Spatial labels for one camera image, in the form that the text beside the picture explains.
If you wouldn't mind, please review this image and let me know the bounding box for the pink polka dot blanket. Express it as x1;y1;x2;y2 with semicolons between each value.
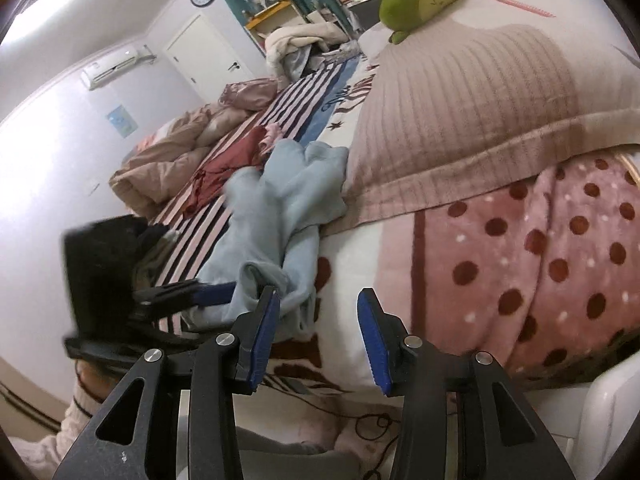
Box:
412;152;640;391

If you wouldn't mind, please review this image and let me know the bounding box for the light blue garment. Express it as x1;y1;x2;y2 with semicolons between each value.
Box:
182;139;351;343

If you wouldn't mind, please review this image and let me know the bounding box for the white headboard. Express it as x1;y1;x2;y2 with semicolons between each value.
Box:
542;355;640;480

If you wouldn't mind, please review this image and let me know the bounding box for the grey striped garment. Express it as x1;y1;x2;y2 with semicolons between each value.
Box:
132;225;183;291

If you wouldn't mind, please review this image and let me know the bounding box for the red garment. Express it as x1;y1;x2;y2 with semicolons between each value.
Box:
182;125;273;216

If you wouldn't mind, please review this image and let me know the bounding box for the black cable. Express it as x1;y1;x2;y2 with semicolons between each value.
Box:
300;390;401;480

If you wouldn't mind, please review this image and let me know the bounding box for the beige ribbed pillow cover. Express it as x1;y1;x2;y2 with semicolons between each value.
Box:
325;20;640;236

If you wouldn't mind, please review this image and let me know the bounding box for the grey cloth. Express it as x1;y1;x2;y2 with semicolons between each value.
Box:
232;427;363;480

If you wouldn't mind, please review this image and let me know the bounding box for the beige duvet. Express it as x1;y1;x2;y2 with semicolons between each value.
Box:
109;105;251;218

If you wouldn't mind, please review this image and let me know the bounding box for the white door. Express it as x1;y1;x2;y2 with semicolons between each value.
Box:
165;12;253;106

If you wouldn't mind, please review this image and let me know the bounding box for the yellow shelf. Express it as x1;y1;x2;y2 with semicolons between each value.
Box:
245;0;301;41

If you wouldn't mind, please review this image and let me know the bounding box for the pile of white bedding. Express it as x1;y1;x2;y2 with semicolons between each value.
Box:
264;22;351;81

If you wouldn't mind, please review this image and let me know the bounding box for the white pillow pink stitching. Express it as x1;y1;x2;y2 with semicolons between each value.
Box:
357;0;640;68

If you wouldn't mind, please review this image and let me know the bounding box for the white air conditioner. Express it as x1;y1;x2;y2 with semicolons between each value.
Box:
81;44;157;92

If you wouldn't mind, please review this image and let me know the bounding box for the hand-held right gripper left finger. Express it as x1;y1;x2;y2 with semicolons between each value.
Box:
52;285;282;480

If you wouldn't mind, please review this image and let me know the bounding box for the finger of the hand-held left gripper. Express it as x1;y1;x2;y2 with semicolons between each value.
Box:
132;280;238;309
127;306;207;346

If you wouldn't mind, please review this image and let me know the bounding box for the pink floral pillow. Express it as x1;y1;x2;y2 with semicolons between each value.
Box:
217;79;281;113

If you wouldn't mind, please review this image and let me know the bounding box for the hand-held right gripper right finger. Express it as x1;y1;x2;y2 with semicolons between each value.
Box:
356;287;576;480

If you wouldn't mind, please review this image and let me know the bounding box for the small pink garment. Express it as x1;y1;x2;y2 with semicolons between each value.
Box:
257;122;286;153

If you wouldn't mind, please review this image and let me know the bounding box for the person's left forearm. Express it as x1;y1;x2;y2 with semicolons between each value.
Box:
7;375;118;480

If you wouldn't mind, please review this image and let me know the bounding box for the blue wall poster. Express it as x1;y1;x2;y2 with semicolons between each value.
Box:
105;104;138;137

